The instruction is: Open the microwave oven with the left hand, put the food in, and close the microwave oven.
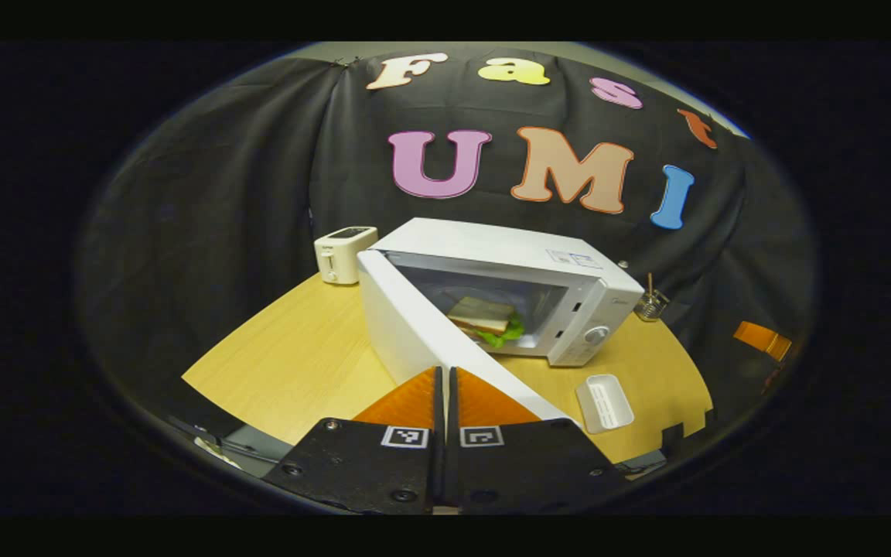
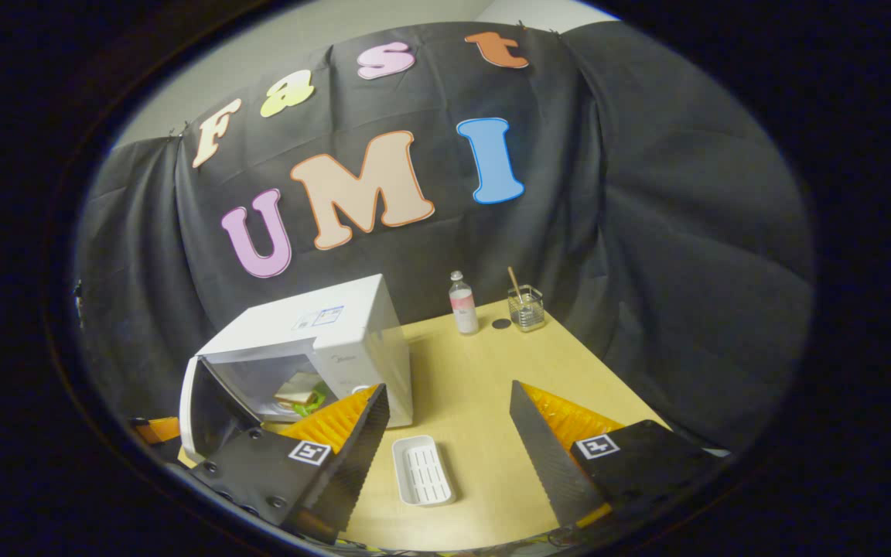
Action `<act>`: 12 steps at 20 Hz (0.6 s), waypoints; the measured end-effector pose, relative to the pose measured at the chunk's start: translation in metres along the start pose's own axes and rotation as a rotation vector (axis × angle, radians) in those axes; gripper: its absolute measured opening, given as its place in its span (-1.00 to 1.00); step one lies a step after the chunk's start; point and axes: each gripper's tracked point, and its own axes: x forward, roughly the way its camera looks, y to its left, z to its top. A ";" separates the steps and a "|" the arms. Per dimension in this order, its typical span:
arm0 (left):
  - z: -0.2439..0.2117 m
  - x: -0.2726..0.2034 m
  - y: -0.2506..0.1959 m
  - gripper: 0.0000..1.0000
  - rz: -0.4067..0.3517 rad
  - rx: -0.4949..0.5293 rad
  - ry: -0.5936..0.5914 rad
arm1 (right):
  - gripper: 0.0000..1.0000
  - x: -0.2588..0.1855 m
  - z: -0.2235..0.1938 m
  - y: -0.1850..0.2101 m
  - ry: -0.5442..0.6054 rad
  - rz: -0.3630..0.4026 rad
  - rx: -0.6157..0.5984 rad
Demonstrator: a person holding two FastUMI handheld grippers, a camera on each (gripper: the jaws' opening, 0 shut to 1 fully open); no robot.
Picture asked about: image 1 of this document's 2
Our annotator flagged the cream toaster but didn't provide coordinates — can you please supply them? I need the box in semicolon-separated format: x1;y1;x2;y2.
314;226;379;285

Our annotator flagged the white plastic tray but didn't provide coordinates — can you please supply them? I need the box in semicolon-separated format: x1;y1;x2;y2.
575;374;636;435

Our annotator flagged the glass jar with stick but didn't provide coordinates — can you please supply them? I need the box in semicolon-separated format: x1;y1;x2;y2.
634;272;671;323

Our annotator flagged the white microwave oven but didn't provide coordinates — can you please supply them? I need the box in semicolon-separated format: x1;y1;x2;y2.
357;217;645;423

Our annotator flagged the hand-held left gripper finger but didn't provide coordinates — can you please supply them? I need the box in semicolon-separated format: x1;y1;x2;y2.
264;366;446;515
447;367;632;515

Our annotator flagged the sandwich with green lettuce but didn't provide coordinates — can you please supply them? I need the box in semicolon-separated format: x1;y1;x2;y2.
447;296;526;350

